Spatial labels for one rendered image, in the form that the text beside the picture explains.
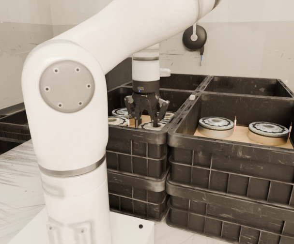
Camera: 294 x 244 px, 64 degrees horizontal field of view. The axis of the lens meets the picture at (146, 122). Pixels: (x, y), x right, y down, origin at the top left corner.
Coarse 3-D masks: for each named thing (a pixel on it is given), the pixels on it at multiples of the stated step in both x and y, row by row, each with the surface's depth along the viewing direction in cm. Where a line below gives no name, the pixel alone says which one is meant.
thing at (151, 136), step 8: (112, 88) 86; (120, 88) 88; (128, 88) 87; (184, 104) 65; (176, 112) 58; (112, 128) 49; (120, 128) 48; (128, 128) 48; (136, 128) 48; (168, 128) 48; (112, 136) 49; (120, 136) 49; (128, 136) 48; (136, 136) 47; (144, 136) 47; (152, 136) 46; (160, 136) 46
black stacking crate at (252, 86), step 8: (216, 80) 114; (224, 80) 113; (232, 80) 112; (240, 80) 110; (248, 80) 109; (256, 80) 108; (264, 80) 107; (272, 80) 106; (208, 88) 97; (216, 88) 115; (224, 88) 114; (232, 88) 113; (240, 88) 111; (248, 88) 110; (256, 88) 109; (264, 88) 108; (272, 88) 107; (280, 88) 94; (280, 96) 92; (288, 96) 79
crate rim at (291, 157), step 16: (240, 96) 75; (256, 96) 74; (176, 128) 48; (176, 144) 45; (192, 144) 44; (208, 144) 43; (224, 144) 42; (240, 144) 41; (256, 144) 41; (272, 160) 40; (288, 160) 39
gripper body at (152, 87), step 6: (132, 84) 64; (138, 84) 62; (144, 84) 61; (150, 84) 62; (156, 84) 63; (138, 90) 62; (144, 90) 62; (150, 90) 62; (156, 90) 63; (132, 96) 67; (138, 96) 66; (144, 96) 65; (150, 96) 64; (156, 96) 64; (144, 102) 66; (156, 102) 64; (144, 108) 66
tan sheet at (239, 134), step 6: (240, 126) 77; (198, 132) 72; (234, 132) 72; (240, 132) 72; (246, 132) 72; (222, 138) 68; (228, 138) 68; (234, 138) 68; (240, 138) 68; (246, 138) 68; (288, 138) 68; (264, 144) 64; (288, 144) 64
